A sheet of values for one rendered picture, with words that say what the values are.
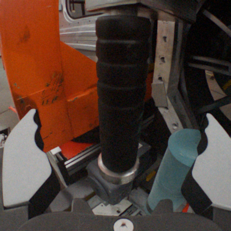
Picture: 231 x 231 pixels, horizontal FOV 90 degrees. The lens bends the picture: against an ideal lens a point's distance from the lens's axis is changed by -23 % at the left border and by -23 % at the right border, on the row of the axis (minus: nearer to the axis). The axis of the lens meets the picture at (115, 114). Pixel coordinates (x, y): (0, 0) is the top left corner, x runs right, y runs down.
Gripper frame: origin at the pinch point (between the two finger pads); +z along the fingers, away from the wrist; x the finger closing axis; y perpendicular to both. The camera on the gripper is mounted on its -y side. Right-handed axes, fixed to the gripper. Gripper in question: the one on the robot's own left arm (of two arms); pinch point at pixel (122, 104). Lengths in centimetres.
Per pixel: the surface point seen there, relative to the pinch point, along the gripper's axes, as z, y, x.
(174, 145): 4.8, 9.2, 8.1
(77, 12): 254, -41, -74
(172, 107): 17.4, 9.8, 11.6
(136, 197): 24, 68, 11
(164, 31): 20.3, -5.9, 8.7
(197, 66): 24.1, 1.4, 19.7
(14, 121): 106, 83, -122
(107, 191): 16.7, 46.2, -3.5
